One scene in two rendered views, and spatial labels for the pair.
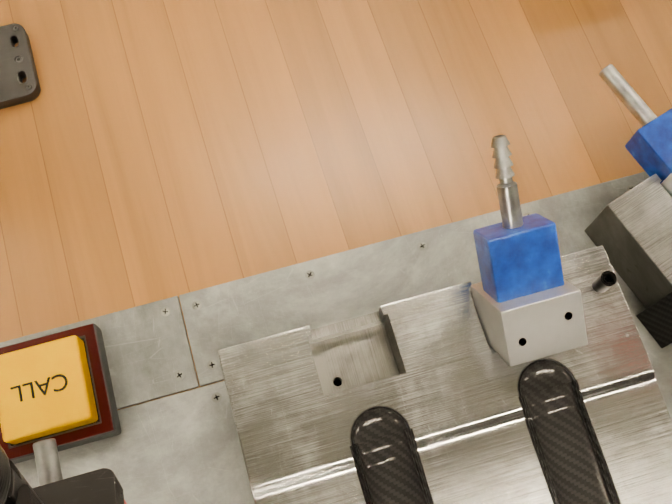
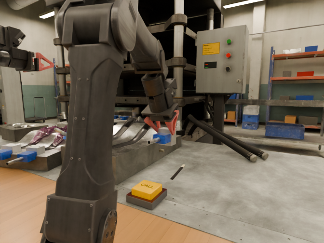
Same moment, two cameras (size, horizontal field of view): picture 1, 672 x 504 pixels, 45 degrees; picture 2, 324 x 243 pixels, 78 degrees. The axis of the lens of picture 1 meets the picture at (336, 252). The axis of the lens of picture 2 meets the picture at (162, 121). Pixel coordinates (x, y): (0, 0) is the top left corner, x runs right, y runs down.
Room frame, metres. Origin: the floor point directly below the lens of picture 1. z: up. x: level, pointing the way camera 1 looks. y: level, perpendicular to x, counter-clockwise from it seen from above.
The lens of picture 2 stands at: (0.38, 0.59, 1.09)
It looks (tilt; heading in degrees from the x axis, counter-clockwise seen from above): 9 degrees down; 228
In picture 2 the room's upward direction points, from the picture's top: straight up
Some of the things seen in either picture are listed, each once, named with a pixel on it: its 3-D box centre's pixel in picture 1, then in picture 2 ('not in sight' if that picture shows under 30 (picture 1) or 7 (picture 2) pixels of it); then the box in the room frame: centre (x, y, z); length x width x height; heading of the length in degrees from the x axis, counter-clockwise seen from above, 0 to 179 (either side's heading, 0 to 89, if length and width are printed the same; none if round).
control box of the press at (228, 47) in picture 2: not in sight; (217, 141); (-0.83, -0.16, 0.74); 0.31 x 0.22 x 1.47; 109
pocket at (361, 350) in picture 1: (353, 354); not in sight; (0.10, -0.02, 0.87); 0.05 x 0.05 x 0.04; 19
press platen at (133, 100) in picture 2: not in sight; (139, 104); (-0.74, -0.97, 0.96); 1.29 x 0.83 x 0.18; 109
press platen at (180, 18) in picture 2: not in sight; (138, 50); (-0.74, -0.97, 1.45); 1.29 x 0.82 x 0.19; 109
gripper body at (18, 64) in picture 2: not in sight; (17, 60); (0.27, -0.31, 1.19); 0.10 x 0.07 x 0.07; 111
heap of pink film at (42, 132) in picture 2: not in sight; (62, 130); (0.10, -0.44, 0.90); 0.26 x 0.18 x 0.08; 36
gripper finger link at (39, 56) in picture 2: not in sight; (40, 63); (0.19, -0.31, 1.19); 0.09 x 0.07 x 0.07; 21
